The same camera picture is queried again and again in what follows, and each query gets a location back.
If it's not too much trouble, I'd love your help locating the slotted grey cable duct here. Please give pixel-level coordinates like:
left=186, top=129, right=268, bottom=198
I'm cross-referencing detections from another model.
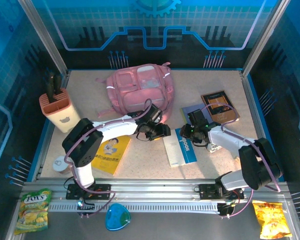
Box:
left=48, top=201, right=220, bottom=213

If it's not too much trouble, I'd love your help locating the green candy bag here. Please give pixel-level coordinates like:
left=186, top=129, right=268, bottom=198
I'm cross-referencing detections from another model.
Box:
left=13, top=187, right=53, bottom=236

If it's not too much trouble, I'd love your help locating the brown cover book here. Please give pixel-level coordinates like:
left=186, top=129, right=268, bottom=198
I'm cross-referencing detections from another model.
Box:
left=200, top=90, right=241, bottom=123

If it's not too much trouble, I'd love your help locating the purple notebook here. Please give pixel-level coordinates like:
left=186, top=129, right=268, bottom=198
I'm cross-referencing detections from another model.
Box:
left=181, top=106, right=203, bottom=126

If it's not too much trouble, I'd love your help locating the pink student backpack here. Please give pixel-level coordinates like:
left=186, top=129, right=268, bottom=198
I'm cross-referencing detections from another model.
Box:
left=94, top=61, right=177, bottom=124

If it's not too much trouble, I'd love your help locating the aluminium table side rail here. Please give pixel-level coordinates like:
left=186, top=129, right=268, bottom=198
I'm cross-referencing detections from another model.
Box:
left=31, top=70, right=72, bottom=181
left=239, top=70, right=277, bottom=181

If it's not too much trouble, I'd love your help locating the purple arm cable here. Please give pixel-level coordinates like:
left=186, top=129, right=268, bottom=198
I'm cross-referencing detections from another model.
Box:
left=63, top=98, right=154, bottom=218
left=198, top=102, right=281, bottom=218

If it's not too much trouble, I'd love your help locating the blue and white notebook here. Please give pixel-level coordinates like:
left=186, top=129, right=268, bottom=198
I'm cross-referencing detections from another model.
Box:
left=162, top=127, right=198, bottom=168

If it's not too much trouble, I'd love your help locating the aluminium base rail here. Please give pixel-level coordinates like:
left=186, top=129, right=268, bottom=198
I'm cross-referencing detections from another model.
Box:
left=22, top=177, right=291, bottom=201

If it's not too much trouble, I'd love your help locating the white printed packet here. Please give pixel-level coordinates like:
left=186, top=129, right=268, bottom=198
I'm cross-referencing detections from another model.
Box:
left=206, top=142, right=224, bottom=154

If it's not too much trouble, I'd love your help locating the aluminium frame post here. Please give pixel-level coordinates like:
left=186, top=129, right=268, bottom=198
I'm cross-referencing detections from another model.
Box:
left=241, top=0, right=283, bottom=76
left=17, top=0, right=71, bottom=76

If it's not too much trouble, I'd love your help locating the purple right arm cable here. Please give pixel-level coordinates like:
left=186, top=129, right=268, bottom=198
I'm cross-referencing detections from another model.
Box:
left=198, top=102, right=281, bottom=218

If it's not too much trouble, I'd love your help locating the cream and terracotta knife block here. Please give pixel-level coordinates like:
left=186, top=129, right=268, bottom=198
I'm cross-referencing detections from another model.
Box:
left=38, top=88, right=81, bottom=134

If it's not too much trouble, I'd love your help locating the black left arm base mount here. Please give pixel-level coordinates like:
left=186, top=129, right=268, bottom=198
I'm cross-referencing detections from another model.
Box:
left=66, top=182, right=112, bottom=201

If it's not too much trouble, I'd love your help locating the blue plastic triangular container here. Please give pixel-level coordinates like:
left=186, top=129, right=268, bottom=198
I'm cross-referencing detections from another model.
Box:
left=104, top=202, right=132, bottom=231

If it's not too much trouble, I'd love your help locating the yellow cartoon cover book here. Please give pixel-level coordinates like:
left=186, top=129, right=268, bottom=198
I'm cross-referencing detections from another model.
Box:
left=91, top=135, right=132, bottom=177

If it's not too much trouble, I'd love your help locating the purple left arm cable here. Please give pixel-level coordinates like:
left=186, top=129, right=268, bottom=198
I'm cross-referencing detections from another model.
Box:
left=63, top=98, right=154, bottom=218

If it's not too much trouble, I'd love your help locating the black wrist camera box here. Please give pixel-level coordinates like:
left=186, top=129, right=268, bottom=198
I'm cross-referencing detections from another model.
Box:
left=187, top=109, right=206, bottom=125
left=144, top=103, right=164, bottom=124

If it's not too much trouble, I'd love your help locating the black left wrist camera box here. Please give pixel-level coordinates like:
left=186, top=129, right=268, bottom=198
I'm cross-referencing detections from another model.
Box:
left=144, top=103, right=164, bottom=124

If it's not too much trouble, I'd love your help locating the yellow chips bag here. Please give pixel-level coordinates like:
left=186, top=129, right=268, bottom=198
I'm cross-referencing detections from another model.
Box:
left=251, top=199, right=293, bottom=240

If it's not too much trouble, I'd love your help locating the black connector board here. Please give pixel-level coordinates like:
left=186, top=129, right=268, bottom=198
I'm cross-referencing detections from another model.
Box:
left=76, top=198, right=96, bottom=219
left=217, top=202, right=237, bottom=220

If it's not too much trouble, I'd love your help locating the black handled knife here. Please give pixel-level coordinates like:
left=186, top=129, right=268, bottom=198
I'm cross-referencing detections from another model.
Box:
left=45, top=72, right=56, bottom=104

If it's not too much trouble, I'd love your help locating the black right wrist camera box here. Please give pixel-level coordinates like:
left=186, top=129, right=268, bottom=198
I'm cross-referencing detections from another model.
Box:
left=187, top=109, right=206, bottom=125

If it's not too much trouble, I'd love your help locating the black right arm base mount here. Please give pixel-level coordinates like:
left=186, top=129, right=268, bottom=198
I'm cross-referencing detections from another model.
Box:
left=198, top=183, right=245, bottom=201

